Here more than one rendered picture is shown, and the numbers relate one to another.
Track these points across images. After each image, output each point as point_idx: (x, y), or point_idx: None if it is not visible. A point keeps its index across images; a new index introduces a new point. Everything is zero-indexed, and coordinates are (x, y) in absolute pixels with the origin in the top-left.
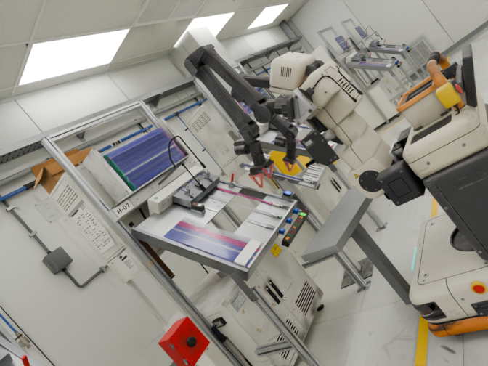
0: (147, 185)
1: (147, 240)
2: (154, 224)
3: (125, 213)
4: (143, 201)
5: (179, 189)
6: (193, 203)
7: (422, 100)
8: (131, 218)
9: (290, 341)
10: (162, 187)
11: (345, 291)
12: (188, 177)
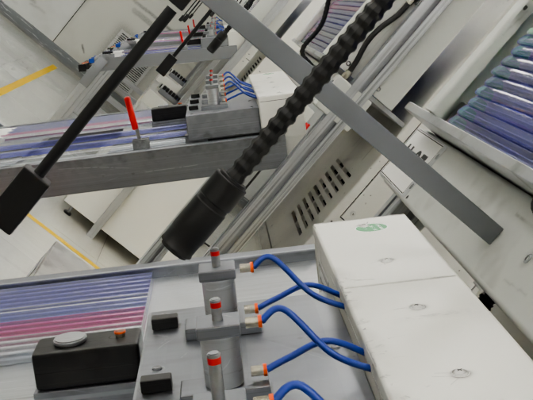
0: (495, 179)
1: None
2: (277, 288)
3: (389, 180)
4: (416, 213)
5: (306, 282)
6: (126, 334)
7: None
8: (515, 339)
9: None
10: (467, 266)
11: None
12: (411, 362)
